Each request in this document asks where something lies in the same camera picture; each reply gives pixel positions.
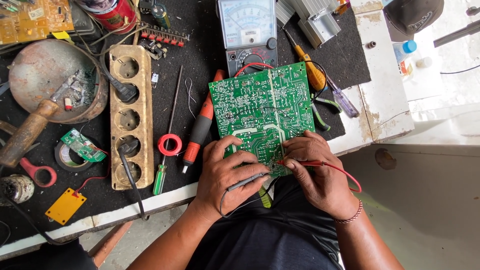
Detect person's right hand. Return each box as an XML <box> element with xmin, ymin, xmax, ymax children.
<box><xmin>280</xmin><ymin>130</ymin><xmax>361</xmax><ymax>221</ymax></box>

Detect person's left hand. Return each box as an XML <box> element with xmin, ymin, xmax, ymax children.
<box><xmin>194</xmin><ymin>135</ymin><xmax>271</xmax><ymax>223</ymax></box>

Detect red multimeter probe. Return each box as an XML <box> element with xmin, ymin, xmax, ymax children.
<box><xmin>277</xmin><ymin>160</ymin><xmax>362</xmax><ymax>194</ymax></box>

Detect black multimeter probe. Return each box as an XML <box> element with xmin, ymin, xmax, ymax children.
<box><xmin>219</xmin><ymin>172</ymin><xmax>281</xmax><ymax>219</ymax></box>

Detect large green circuit board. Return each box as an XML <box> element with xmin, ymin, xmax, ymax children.
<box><xmin>208</xmin><ymin>62</ymin><xmax>316</xmax><ymax>178</ymax></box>

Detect red tape roll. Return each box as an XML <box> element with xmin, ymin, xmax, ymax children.
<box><xmin>157</xmin><ymin>133</ymin><xmax>183</xmax><ymax>157</ymax></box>

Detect person's dark clothing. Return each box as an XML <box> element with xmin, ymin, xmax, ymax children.
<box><xmin>185</xmin><ymin>174</ymin><xmax>344</xmax><ymax>270</ymax></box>

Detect black power plug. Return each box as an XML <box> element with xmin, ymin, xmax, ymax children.
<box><xmin>117</xmin><ymin>139</ymin><xmax>150</xmax><ymax>221</ymax></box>
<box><xmin>99</xmin><ymin>52</ymin><xmax>139</xmax><ymax>104</ymax></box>

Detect black work mat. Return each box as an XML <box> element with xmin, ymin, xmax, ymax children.
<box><xmin>0</xmin><ymin>0</ymin><xmax>372</xmax><ymax>246</ymax></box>

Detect beige power strip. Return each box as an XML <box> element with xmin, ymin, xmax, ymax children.
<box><xmin>109</xmin><ymin>44</ymin><xmax>155</xmax><ymax>191</ymax></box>

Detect small green circuit board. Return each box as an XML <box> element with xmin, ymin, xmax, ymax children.
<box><xmin>60</xmin><ymin>128</ymin><xmax>107</xmax><ymax>163</ymax></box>

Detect analog multimeter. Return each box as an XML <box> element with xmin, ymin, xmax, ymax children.
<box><xmin>216</xmin><ymin>0</ymin><xmax>279</xmax><ymax>78</ymax></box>

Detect plastic bottle with blue cap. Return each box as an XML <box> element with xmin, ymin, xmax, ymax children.
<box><xmin>392</xmin><ymin>40</ymin><xmax>418</xmax><ymax>77</ymax></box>

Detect red terminal strip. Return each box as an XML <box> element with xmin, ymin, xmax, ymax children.
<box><xmin>139</xmin><ymin>25</ymin><xmax>190</xmax><ymax>48</ymax></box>

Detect yellow rectangular board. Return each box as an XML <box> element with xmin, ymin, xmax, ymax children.
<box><xmin>45</xmin><ymin>187</ymin><xmax>88</xmax><ymax>226</ymax></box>

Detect black electrical tape roll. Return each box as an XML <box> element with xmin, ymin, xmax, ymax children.
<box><xmin>54</xmin><ymin>139</ymin><xmax>99</xmax><ymax>173</ymax></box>

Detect aluminium heat sink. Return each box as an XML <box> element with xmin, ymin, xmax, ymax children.
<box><xmin>275</xmin><ymin>0</ymin><xmax>342</xmax><ymax>49</ymax></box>

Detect green capacitor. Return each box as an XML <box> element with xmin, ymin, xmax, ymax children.
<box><xmin>151</xmin><ymin>3</ymin><xmax>172</xmax><ymax>30</ymax></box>

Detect dark cap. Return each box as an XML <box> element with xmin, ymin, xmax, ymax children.
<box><xmin>383</xmin><ymin>0</ymin><xmax>445</xmax><ymax>37</ymax></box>

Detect red cylindrical can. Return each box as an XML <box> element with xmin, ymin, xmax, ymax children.
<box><xmin>75</xmin><ymin>0</ymin><xmax>138</xmax><ymax>35</ymax></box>

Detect rusty metal bowl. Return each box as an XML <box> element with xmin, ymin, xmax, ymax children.
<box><xmin>8</xmin><ymin>38</ymin><xmax>109</xmax><ymax>124</ymax></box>

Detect dusty round metal part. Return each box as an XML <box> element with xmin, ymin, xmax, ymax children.
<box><xmin>0</xmin><ymin>174</ymin><xmax>35</xmax><ymax>207</ymax></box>

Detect orange circuit board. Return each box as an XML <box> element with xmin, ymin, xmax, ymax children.
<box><xmin>0</xmin><ymin>0</ymin><xmax>75</xmax><ymax>46</ymax></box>

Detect braided wrist bracelet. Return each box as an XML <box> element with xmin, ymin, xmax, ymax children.
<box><xmin>333</xmin><ymin>199</ymin><xmax>364</xmax><ymax>224</ymax></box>

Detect orange black handled tool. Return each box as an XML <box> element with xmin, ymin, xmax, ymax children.
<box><xmin>182</xmin><ymin>69</ymin><xmax>227</xmax><ymax>174</ymax></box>

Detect green handled long screwdriver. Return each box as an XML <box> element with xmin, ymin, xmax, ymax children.
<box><xmin>152</xmin><ymin>64</ymin><xmax>184</xmax><ymax>196</ymax></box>

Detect green handled pliers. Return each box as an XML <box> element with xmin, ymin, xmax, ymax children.
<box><xmin>310</xmin><ymin>93</ymin><xmax>343</xmax><ymax>132</ymax></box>

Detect clear purple handled screwdriver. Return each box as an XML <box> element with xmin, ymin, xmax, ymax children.
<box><xmin>325</xmin><ymin>75</ymin><xmax>360</xmax><ymax>119</ymax></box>

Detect thin solder wire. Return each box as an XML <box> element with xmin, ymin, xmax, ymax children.
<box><xmin>184</xmin><ymin>77</ymin><xmax>197</xmax><ymax>120</ymax></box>

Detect yellow handled screwdriver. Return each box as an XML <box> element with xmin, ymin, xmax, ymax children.
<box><xmin>283</xmin><ymin>28</ymin><xmax>327</xmax><ymax>92</ymax></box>

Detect wooden handled soldering iron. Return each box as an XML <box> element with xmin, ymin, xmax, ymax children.
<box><xmin>0</xmin><ymin>73</ymin><xmax>80</xmax><ymax>168</ymax></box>

